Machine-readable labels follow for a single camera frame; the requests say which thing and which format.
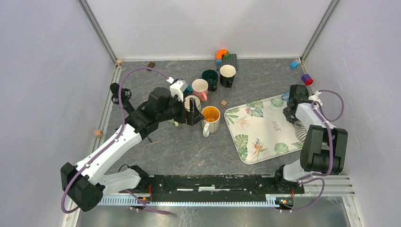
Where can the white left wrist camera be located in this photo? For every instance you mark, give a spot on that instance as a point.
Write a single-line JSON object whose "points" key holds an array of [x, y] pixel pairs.
{"points": [[177, 89]]}

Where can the brown block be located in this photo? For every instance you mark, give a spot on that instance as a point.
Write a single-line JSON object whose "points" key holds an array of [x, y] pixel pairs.
{"points": [[151, 65]]}

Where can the white ribbed mug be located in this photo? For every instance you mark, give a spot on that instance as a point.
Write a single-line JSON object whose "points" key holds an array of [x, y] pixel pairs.
{"points": [[186, 103]]}

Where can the black octagonal mug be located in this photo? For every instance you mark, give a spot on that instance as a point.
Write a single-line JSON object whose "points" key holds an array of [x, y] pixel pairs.
{"points": [[227, 75]]}

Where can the light blue mug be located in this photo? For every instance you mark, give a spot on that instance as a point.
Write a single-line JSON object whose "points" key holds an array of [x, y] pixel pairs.
{"points": [[285, 97]]}

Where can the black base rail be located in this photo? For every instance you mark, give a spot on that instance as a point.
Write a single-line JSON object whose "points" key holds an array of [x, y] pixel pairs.
{"points": [[214, 188]]}

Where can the white striped mug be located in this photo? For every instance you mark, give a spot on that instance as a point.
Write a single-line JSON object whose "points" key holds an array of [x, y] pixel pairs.
{"points": [[301, 132]]}

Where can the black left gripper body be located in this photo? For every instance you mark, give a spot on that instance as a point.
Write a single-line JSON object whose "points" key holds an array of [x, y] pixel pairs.
{"points": [[179, 114]]}

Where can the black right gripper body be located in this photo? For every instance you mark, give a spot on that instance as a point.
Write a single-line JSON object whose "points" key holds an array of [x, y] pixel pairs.
{"points": [[289, 116]]}

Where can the pink mug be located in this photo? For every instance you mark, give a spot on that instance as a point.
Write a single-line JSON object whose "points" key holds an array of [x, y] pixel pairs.
{"points": [[200, 89]]}

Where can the light green mug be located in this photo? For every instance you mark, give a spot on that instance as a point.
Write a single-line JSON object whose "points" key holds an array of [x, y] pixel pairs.
{"points": [[172, 121]]}

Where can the dark green mug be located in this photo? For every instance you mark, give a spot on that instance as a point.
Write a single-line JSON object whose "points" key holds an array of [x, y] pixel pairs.
{"points": [[211, 76]]}

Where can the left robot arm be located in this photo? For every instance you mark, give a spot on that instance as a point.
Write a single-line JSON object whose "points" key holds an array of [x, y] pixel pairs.
{"points": [[86, 183]]}

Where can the orange curved lego brick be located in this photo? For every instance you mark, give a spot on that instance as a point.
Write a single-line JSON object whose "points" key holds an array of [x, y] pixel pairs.
{"points": [[220, 53]]}

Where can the purple and red block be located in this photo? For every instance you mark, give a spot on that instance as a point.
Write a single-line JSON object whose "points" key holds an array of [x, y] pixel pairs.
{"points": [[307, 79]]}

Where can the dark blue mug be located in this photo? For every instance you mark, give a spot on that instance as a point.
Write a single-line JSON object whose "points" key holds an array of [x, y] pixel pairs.
{"points": [[181, 85]]}

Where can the cream upside-down mug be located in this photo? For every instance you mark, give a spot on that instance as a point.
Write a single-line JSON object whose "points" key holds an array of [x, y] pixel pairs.
{"points": [[210, 124]]}

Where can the light blue block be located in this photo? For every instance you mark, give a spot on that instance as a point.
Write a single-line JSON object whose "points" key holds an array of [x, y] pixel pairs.
{"points": [[295, 63]]}

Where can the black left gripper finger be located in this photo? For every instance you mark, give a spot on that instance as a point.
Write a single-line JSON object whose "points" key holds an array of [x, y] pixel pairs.
{"points": [[194, 117], [192, 102]]}

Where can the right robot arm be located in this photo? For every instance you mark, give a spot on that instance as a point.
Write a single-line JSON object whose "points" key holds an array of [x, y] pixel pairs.
{"points": [[324, 148]]}

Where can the floral white tray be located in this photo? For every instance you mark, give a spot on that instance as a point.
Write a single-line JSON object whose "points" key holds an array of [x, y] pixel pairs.
{"points": [[260, 130]]}

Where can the grey lego baseplate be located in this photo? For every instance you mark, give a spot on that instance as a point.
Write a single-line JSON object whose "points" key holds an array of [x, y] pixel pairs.
{"points": [[232, 60]]}

